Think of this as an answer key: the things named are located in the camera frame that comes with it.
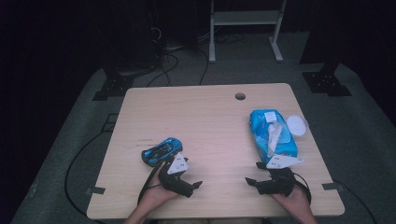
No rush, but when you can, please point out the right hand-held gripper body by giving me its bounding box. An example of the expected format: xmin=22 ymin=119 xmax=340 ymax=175
xmin=259 ymin=154 xmax=304 ymax=198

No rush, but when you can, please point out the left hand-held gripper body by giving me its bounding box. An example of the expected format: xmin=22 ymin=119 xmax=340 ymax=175
xmin=157 ymin=152 xmax=195 ymax=199

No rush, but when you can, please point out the blue toy car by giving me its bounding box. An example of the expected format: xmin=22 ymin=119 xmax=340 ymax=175
xmin=141 ymin=136 xmax=184 ymax=168

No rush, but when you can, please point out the blue wet wipe pack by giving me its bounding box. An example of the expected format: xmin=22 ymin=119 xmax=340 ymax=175
xmin=248 ymin=108 xmax=299 ymax=164

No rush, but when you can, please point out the white wet wipe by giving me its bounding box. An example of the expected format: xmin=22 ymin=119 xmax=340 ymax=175
xmin=266 ymin=121 xmax=283 ymax=159

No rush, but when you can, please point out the person's right hand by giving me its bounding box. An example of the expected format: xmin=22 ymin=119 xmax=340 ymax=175
xmin=270 ymin=186 xmax=310 ymax=217

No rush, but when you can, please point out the person's left hand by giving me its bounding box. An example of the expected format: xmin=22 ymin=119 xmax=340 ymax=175
xmin=139 ymin=169 xmax=179 ymax=210

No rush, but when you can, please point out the black tape strip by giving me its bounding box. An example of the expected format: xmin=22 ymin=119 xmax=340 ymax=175
xmin=321 ymin=182 xmax=346 ymax=191
xmin=85 ymin=186 xmax=106 ymax=196

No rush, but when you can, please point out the white oval pack lid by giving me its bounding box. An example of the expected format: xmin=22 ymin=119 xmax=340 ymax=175
xmin=286 ymin=115 xmax=308 ymax=137

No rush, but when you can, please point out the black stand base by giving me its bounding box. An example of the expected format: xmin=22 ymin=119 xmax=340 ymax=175
xmin=92 ymin=73 xmax=135 ymax=102
xmin=302 ymin=62 xmax=353 ymax=97

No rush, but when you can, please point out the dark equipment cabinet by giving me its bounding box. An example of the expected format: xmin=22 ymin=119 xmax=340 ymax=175
xmin=102 ymin=0 xmax=164 ymax=75

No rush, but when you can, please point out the white metal stand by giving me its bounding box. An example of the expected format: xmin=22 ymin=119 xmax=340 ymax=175
xmin=208 ymin=0 xmax=288 ymax=64

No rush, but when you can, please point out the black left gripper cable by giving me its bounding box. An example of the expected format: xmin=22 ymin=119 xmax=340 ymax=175
xmin=136 ymin=166 xmax=163 ymax=205

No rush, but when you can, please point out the black floor cable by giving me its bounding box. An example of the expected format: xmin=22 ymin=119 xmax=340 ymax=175
xmin=64 ymin=124 xmax=120 ymax=224
xmin=334 ymin=180 xmax=378 ymax=224
xmin=198 ymin=49 xmax=210 ymax=87

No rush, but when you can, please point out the black looped cable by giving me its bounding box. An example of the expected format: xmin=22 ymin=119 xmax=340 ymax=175
xmin=146 ymin=50 xmax=180 ymax=88

